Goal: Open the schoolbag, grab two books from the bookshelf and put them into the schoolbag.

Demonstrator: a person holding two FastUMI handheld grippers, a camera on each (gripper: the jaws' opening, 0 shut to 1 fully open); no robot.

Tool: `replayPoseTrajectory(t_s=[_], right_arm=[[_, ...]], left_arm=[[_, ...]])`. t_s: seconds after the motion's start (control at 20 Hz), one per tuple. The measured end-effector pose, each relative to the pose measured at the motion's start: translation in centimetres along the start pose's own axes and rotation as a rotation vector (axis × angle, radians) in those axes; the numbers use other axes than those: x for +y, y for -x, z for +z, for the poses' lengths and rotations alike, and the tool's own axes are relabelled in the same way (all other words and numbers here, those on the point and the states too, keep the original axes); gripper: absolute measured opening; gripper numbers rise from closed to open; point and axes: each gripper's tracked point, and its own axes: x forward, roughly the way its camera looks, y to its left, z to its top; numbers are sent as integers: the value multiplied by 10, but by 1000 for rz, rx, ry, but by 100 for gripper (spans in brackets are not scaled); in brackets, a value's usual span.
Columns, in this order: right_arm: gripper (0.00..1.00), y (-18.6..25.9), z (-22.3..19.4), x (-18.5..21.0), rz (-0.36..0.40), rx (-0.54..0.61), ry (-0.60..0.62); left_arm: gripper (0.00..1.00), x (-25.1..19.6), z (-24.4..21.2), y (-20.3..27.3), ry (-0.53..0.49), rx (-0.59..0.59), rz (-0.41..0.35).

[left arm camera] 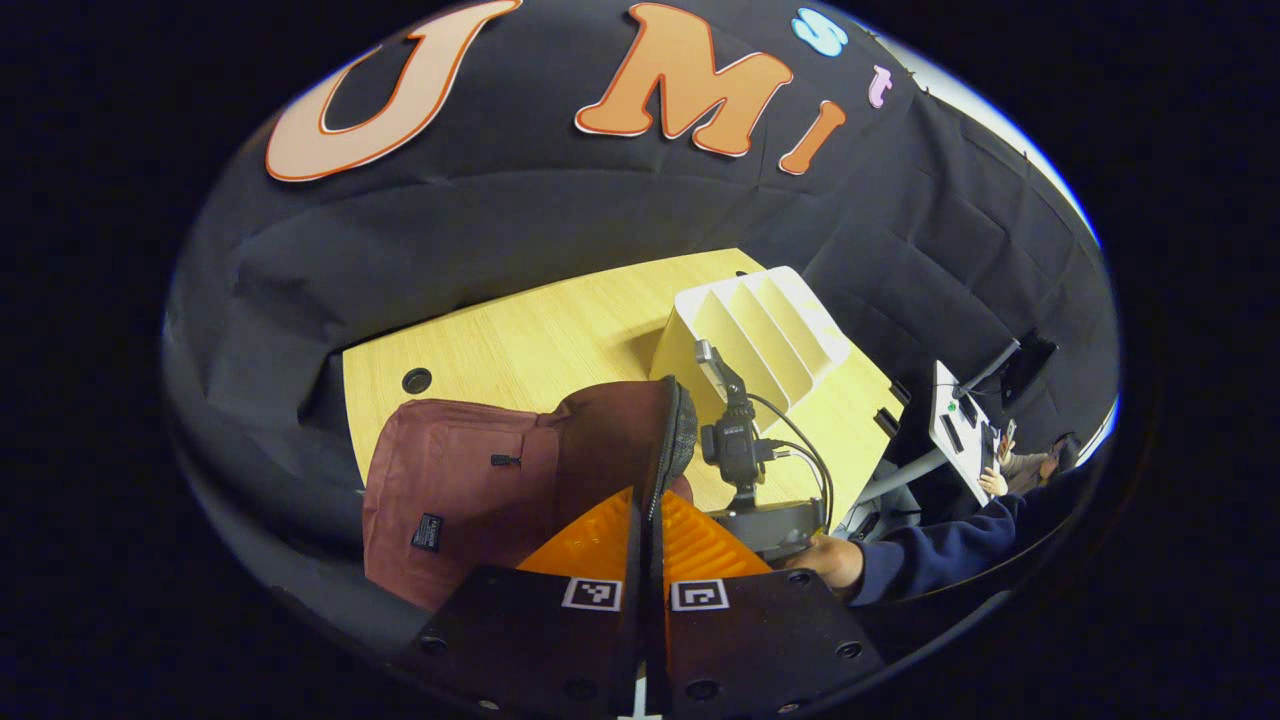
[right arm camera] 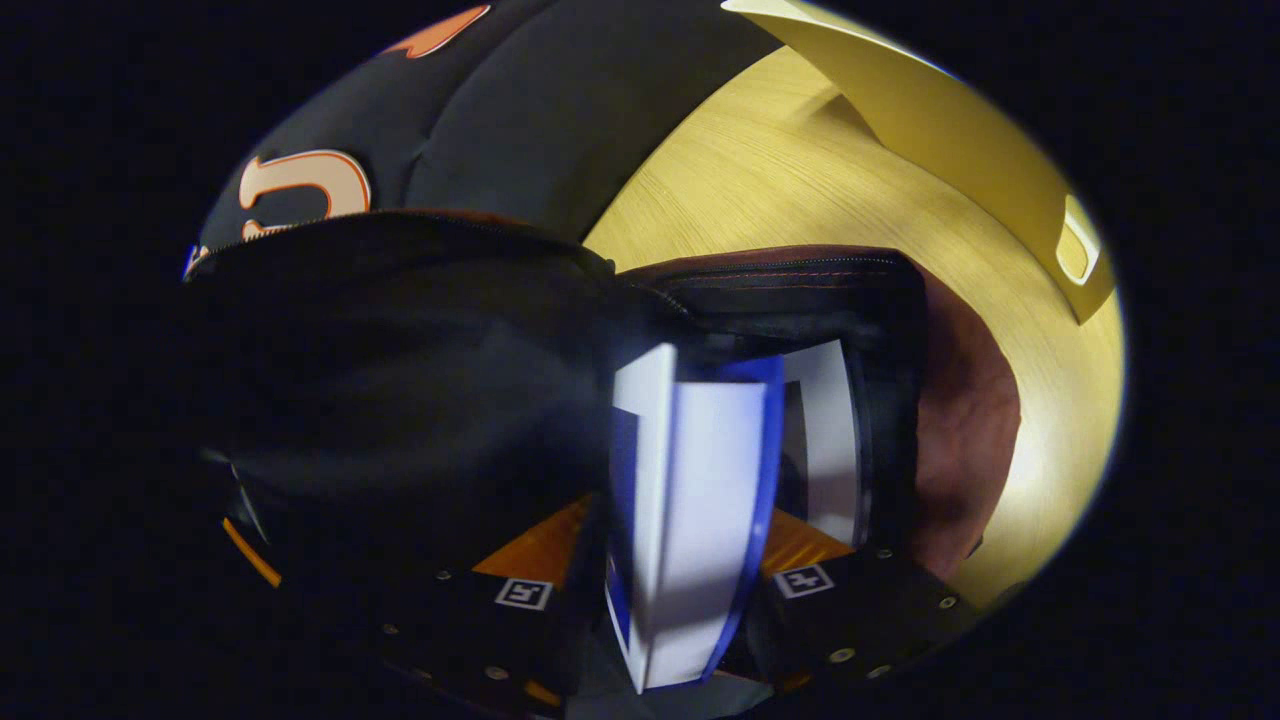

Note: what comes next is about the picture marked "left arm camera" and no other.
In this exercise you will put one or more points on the white bookshelf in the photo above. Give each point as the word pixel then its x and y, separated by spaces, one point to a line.
pixel 760 330

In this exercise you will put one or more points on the black backdrop cloth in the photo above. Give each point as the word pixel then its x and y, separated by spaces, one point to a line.
pixel 500 220

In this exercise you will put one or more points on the maroon schoolbag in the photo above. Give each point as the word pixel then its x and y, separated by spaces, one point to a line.
pixel 450 490

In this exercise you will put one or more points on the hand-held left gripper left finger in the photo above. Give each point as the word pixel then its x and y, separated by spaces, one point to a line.
pixel 632 620

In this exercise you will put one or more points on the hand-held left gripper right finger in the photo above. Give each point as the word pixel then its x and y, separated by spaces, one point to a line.
pixel 660 630

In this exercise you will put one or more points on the white desk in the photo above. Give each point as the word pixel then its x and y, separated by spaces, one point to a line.
pixel 960 430

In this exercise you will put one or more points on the black monitor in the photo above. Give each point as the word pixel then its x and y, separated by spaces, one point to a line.
pixel 1030 368

